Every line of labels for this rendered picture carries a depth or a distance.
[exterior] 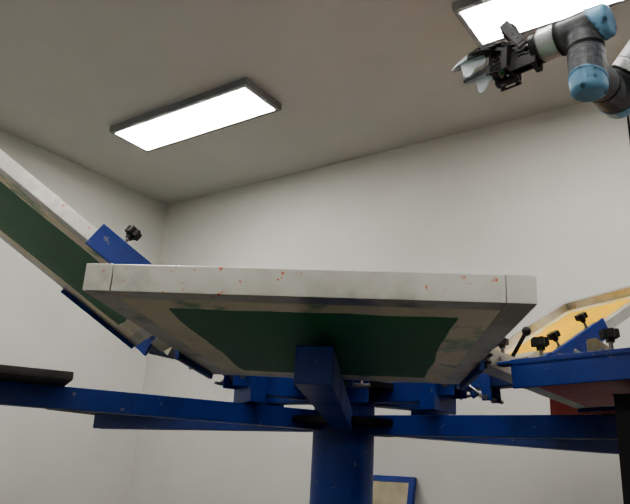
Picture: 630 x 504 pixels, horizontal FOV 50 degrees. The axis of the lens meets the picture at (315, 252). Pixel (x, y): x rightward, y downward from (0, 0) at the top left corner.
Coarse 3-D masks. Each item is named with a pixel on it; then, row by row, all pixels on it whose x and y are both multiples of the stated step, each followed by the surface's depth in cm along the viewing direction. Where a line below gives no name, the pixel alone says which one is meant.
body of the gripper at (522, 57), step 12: (528, 36) 148; (504, 48) 152; (516, 48) 152; (528, 48) 147; (492, 60) 154; (504, 60) 150; (516, 60) 150; (528, 60) 148; (540, 60) 149; (492, 72) 151; (504, 72) 152; (516, 72) 151; (504, 84) 155; (516, 84) 154
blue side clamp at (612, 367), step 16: (592, 352) 155; (608, 352) 153; (624, 352) 151; (512, 368) 164; (528, 368) 162; (544, 368) 160; (560, 368) 158; (576, 368) 156; (592, 368) 154; (608, 368) 152; (624, 368) 150; (528, 384) 161; (544, 384) 159; (560, 384) 157
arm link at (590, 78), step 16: (576, 48) 138; (592, 48) 137; (576, 64) 137; (592, 64) 135; (608, 64) 138; (576, 80) 137; (592, 80) 135; (608, 80) 137; (576, 96) 139; (592, 96) 138; (608, 96) 142
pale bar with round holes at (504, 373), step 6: (498, 354) 169; (504, 354) 173; (492, 360) 165; (498, 360) 169; (504, 360) 172; (492, 366) 164; (498, 366) 168; (486, 372) 172; (492, 372) 172; (498, 372) 171; (504, 372) 171; (510, 372) 174; (504, 378) 180; (510, 378) 180
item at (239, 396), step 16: (224, 384) 212; (240, 384) 204; (256, 384) 204; (272, 384) 211; (288, 384) 213; (400, 384) 210; (416, 384) 207; (432, 384) 199; (448, 384) 199; (240, 400) 209; (256, 400) 202; (272, 400) 237; (288, 400) 233; (304, 400) 229; (352, 400) 188; (368, 400) 215; (384, 400) 212; (400, 400) 209; (416, 400) 206; (432, 400) 198; (448, 400) 205
